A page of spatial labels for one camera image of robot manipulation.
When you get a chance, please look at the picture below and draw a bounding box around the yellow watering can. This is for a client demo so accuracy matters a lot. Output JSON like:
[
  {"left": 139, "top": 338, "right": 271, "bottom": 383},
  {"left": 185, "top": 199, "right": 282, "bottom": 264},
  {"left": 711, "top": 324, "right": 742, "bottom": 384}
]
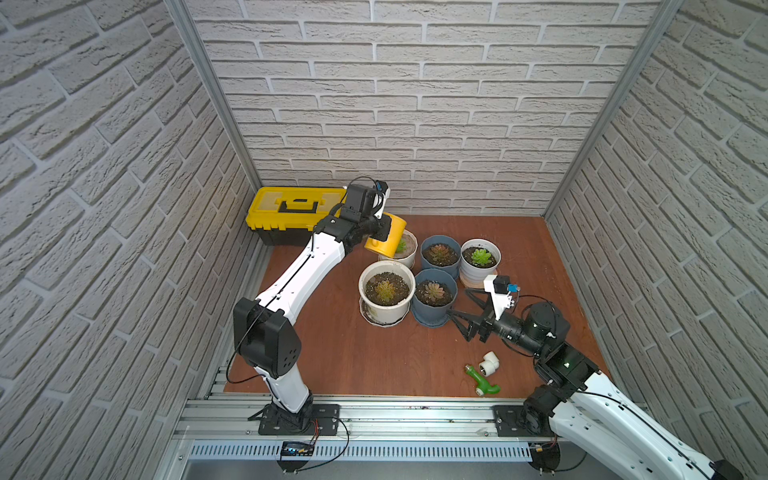
[{"left": 365, "top": 212, "right": 407, "bottom": 258}]

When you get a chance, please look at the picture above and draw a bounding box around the large white pot succulent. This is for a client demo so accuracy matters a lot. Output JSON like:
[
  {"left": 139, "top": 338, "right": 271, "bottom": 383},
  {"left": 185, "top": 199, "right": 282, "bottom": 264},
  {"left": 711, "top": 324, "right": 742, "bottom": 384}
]
[{"left": 358, "top": 260, "right": 416, "bottom": 328}]

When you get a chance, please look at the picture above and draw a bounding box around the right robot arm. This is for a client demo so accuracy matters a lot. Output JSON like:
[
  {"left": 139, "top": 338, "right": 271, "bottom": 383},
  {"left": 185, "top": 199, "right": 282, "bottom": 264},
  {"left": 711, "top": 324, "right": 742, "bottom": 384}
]
[{"left": 448, "top": 277, "right": 744, "bottom": 479}]

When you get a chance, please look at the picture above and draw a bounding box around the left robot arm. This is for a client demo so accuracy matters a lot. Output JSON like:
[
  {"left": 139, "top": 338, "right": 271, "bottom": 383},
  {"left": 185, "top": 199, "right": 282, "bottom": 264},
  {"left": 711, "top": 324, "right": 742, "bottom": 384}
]
[{"left": 233, "top": 212, "right": 406, "bottom": 415}]

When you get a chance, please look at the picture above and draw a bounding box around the white pipe elbow fitting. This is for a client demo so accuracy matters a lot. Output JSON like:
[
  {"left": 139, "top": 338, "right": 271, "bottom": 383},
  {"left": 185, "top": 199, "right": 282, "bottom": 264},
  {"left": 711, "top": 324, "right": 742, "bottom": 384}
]
[{"left": 479, "top": 351, "right": 500, "bottom": 377}]

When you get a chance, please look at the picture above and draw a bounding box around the white pot green succulent right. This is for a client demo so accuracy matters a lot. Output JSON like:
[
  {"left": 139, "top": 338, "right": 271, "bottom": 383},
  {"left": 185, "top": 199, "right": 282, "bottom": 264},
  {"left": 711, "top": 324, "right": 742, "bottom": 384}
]
[{"left": 460, "top": 239, "right": 502, "bottom": 276}]

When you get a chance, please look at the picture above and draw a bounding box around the white pot green succulent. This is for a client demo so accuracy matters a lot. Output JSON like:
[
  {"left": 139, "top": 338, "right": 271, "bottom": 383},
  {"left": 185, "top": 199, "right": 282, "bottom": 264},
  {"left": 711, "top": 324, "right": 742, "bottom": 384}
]
[
  {"left": 378, "top": 230, "right": 418, "bottom": 269},
  {"left": 460, "top": 239, "right": 502, "bottom": 276}
]

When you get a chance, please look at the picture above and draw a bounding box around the blue pot succulent front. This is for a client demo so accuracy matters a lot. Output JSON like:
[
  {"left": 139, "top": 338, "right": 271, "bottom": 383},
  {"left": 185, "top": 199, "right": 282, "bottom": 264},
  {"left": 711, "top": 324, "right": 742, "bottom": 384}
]
[{"left": 411, "top": 269, "right": 458, "bottom": 328}]

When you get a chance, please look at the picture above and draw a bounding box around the blue pot succulent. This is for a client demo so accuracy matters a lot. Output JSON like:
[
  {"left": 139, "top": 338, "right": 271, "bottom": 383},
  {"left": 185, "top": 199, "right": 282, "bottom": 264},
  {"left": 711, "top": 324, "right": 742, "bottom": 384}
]
[
  {"left": 411, "top": 269, "right": 458, "bottom": 328},
  {"left": 420, "top": 235, "right": 460, "bottom": 280}
]

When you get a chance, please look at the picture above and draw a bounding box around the white pot green succulent back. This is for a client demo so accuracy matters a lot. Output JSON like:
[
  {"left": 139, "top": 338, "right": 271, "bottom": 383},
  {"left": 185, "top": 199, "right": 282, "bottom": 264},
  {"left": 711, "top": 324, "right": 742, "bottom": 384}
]
[{"left": 378, "top": 230, "right": 418, "bottom": 269}]

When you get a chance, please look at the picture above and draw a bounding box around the blue pot succulent back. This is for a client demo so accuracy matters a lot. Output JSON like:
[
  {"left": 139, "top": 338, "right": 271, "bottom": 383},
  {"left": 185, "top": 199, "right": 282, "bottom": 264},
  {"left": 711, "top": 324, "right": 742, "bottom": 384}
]
[{"left": 420, "top": 235, "right": 460, "bottom": 280}]

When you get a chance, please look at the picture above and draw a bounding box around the green pipe fitting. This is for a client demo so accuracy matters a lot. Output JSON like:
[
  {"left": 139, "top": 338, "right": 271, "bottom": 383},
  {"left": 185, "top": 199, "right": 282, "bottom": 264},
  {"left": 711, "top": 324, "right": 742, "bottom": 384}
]
[{"left": 465, "top": 364, "right": 501, "bottom": 396}]

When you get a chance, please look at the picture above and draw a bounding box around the yellow black toolbox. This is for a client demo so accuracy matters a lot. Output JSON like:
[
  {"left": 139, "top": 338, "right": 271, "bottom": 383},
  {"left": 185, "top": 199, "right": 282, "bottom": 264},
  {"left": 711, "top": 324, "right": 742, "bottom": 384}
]
[{"left": 246, "top": 187, "right": 346, "bottom": 246}]

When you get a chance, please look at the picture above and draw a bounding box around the right controller board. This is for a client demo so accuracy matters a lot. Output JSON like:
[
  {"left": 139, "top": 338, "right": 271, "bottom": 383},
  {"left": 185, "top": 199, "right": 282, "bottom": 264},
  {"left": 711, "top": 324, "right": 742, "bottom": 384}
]
[{"left": 529, "top": 443, "right": 561, "bottom": 474}]

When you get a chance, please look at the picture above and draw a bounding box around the controller board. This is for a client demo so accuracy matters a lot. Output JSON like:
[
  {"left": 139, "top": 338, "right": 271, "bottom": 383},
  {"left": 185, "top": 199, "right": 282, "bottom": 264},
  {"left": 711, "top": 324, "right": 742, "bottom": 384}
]
[
  {"left": 529, "top": 443, "right": 561, "bottom": 474},
  {"left": 277, "top": 441, "right": 315, "bottom": 473}
]

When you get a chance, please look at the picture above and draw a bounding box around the left controller board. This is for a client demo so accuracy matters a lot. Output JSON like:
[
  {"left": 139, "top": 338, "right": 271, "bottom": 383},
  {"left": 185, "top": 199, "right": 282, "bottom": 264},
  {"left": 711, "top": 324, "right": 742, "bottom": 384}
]
[{"left": 277, "top": 441, "right": 315, "bottom": 473}]

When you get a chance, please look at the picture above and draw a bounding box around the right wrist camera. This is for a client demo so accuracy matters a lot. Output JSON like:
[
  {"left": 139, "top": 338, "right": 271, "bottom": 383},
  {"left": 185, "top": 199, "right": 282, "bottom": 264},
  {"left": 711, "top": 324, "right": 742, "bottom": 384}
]
[{"left": 483, "top": 274, "right": 520, "bottom": 320}]

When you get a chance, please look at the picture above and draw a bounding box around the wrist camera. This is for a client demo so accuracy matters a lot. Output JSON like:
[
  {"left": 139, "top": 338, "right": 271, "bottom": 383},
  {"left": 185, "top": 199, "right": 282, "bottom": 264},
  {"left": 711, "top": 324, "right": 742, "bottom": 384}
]
[
  {"left": 340, "top": 177, "right": 389, "bottom": 222},
  {"left": 483, "top": 274, "right": 520, "bottom": 320}
]

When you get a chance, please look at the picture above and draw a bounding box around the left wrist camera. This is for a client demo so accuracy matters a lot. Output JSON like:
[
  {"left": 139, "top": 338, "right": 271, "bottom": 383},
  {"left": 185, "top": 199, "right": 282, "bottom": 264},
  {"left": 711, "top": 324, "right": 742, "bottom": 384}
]
[{"left": 340, "top": 177, "right": 389, "bottom": 222}]

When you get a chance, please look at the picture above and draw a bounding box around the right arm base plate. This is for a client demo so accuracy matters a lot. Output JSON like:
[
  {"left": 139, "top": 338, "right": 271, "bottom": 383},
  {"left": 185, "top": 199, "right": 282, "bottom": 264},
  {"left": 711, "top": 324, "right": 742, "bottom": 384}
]
[{"left": 491, "top": 405, "right": 553, "bottom": 438}]

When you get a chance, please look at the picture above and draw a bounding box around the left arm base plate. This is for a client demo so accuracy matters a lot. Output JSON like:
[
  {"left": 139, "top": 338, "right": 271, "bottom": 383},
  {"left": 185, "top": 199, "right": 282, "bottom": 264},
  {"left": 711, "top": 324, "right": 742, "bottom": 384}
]
[{"left": 258, "top": 403, "right": 341, "bottom": 436}]

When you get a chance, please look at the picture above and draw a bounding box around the aluminium rail frame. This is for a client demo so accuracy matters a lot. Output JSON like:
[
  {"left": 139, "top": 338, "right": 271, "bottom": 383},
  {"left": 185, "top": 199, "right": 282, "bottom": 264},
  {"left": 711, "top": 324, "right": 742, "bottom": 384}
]
[{"left": 157, "top": 377, "right": 579, "bottom": 479}]

